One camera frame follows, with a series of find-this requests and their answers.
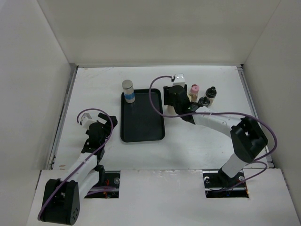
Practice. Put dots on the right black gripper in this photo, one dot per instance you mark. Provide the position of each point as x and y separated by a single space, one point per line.
167 98

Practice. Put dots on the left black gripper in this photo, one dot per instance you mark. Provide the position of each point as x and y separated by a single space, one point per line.
107 130

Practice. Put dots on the clear dome cap spice bottle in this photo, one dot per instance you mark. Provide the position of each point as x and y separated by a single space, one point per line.
171 111

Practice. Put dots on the blue label silver cap bottle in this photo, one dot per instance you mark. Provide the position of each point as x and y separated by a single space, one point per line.
128 91

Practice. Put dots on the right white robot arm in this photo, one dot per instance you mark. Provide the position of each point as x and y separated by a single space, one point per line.
248 139

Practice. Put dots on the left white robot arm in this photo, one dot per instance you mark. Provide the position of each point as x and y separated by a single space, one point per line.
86 177

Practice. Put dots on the pink cap spice bottle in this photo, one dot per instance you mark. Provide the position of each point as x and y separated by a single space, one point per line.
193 92

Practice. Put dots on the black knob cap bottle front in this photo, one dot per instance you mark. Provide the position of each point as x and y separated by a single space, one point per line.
204 101

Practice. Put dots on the black knob cap bottle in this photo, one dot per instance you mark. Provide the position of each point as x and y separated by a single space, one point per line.
211 94
204 101

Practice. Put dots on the black rectangular plastic tray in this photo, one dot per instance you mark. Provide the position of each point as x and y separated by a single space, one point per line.
138 121

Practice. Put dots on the black knob cap bottle rear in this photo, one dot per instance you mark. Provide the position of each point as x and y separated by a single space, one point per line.
211 94

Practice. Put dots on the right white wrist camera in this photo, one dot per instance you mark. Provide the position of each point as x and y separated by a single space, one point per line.
178 80

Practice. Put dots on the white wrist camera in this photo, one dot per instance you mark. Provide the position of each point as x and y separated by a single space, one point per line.
86 120
178 80

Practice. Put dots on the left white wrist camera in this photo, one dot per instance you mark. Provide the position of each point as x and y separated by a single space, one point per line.
86 120

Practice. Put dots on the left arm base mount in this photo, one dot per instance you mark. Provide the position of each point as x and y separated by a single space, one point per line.
110 184

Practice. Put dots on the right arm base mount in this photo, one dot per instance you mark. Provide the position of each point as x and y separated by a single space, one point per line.
218 186

